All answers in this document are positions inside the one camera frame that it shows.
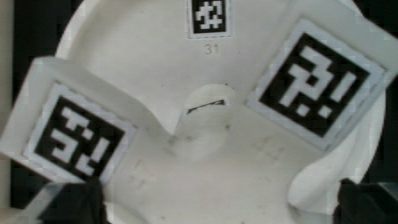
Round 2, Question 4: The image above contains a white cross-shaped table base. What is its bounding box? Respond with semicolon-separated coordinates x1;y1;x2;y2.
0;0;398;224

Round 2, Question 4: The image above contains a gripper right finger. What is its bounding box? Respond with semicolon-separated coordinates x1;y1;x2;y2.
332;178;398;224

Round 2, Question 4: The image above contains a white round table top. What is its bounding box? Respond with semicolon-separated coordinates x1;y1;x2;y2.
57;0;391;219

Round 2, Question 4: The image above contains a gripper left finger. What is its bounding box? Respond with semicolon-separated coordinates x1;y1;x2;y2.
20;178;114;224

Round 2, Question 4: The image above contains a white cylindrical table leg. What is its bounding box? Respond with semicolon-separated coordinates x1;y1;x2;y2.
171;84;236;160

